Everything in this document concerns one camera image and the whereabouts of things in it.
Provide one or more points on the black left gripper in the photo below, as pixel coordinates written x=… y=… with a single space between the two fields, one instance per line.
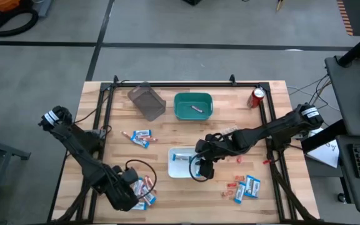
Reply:
x=120 y=190

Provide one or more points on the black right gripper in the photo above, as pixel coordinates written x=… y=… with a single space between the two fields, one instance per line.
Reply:
x=214 y=147

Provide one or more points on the Smarties candy roll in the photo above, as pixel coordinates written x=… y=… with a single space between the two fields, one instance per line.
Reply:
x=151 y=139
x=146 y=182
x=151 y=183
x=197 y=109
x=126 y=135

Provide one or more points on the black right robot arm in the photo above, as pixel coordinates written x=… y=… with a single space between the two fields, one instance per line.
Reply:
x=277 y=125

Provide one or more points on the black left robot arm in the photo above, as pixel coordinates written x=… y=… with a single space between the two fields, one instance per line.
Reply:
x=80 y=147

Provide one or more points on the white plastic bin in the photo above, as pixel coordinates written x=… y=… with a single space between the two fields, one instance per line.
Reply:
x=178 y=168

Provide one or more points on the green plastic bin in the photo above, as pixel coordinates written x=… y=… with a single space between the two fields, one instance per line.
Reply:
x=183 y=112

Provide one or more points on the grey metal mounting plate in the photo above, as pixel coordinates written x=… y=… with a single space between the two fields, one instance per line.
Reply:
x=100 y=132

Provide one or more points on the red soda can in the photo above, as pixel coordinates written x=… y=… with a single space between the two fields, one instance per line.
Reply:
x=255 y=98

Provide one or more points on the clear grey plastic bin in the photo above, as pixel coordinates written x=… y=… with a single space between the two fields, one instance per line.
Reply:
x=148 y=103

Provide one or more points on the black metal beam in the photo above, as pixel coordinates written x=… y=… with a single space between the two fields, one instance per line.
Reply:
x=323 y=137

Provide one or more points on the white paper sheet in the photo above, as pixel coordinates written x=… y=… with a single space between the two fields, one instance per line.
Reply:
x=327 y=153

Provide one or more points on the grey metal cart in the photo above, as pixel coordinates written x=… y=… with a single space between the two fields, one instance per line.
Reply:
x=5 y=149

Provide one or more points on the black caster wheel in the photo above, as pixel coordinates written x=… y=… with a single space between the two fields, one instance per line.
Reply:
x=342 y=197

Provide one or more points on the grey side desk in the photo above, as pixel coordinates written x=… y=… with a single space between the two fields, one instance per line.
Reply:
x=355 y=187
x=345 y=93

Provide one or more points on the black stand foot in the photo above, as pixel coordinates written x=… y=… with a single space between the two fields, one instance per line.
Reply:
x=192 y=1

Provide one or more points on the yellow tripod leg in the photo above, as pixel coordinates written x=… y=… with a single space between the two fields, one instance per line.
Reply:
x=280 y=5

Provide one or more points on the black metal pole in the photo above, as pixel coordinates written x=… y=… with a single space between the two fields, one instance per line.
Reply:
x=358 y=48

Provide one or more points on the grey floor box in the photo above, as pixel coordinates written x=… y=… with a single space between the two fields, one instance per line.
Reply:
x=45 y=7

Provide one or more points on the orange shop vacuum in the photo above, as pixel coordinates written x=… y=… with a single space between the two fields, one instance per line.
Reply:
x=2 y=3

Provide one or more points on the black metal table frame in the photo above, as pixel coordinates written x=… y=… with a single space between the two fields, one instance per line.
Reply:
x=198 y=84

